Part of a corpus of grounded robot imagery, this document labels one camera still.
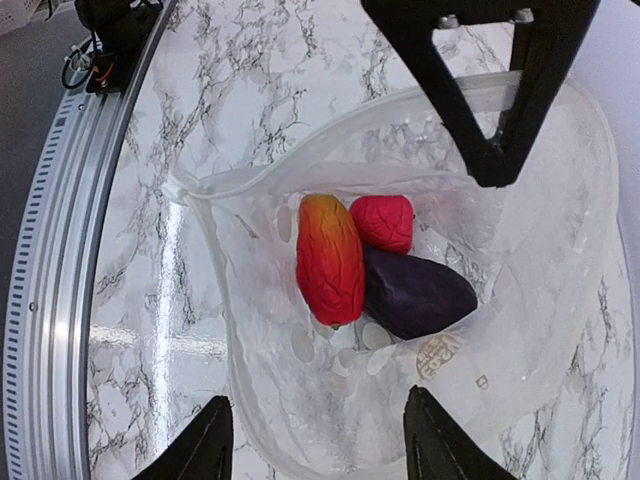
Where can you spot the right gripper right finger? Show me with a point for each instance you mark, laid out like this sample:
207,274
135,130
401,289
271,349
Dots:
437,448

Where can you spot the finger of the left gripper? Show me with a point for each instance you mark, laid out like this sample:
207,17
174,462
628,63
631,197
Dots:
547,37

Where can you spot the orange carrot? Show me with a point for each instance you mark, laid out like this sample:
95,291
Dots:
330,270

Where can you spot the purple eggplant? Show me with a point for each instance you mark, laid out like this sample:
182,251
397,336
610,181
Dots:
413,297

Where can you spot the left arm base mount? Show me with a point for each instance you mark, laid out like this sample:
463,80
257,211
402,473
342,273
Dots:
119,30

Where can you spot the red crinkled fruit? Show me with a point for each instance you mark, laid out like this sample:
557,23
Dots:
384,222

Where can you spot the clear zip top bag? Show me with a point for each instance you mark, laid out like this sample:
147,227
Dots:
320,403

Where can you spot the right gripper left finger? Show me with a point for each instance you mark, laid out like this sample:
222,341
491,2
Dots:
203,450

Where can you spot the front aluminium rail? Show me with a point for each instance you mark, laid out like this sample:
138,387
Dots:
44,357

